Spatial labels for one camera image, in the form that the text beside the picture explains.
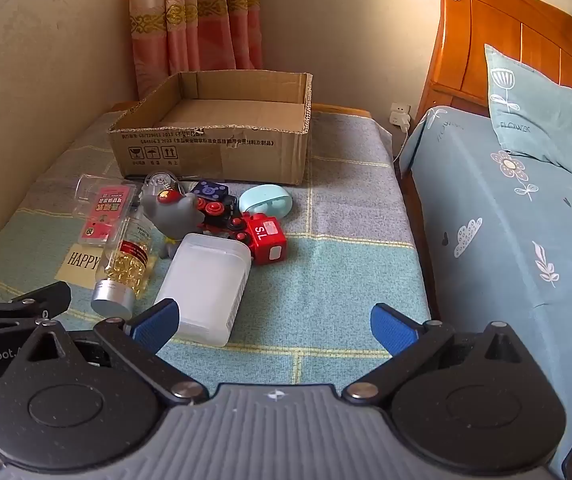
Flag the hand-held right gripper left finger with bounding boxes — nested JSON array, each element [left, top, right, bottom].
[[16, 298, 211, 407]]

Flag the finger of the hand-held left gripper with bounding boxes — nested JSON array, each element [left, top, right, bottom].
[[0, 281, 73, 333]]

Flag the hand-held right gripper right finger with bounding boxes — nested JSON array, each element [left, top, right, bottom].
[[341, 303, 541, 407]]

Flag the white plastic container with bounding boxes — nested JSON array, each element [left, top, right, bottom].
[[153, 233, 253, 347]]

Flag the clear bottle of yellow capsules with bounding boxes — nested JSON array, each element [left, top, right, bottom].
[[90, 217, 159, 320]]

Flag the grey plush toy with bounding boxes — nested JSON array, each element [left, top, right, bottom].
[[138, 187, 207, 259]]

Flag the cardboard box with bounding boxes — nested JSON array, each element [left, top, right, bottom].
[[107, 71, 313, 186]]

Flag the plaid table cloth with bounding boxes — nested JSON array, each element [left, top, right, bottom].
[[0, 107, 434, 401]]

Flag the pink card case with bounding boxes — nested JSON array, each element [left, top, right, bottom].
[[80, 184, 137, 247]]

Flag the bed with blue floral sheet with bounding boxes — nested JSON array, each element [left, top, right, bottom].
[[399, 106, 572, 480]]

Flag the clear correction tape dispenser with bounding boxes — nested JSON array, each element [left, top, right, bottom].
[[143, 171, 187, 199]]

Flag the black device with white buttons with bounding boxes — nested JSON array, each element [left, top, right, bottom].
[[188, 180, 231, 204]]

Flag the light blue egg-shaped case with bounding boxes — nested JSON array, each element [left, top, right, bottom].
[[238, 185, 293, 219]]

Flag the blue floral pillow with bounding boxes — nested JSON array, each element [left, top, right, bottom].
[[484, 44, 572, 183]]

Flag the pink patterned curtain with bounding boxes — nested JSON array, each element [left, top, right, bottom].
[[128, 0, 263, 101]]

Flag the wooden bed headboard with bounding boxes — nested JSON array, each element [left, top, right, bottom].
[[416, 0, 572, 126]]

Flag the white charger cable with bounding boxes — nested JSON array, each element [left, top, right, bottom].
[[393, 130, 409, 173]]

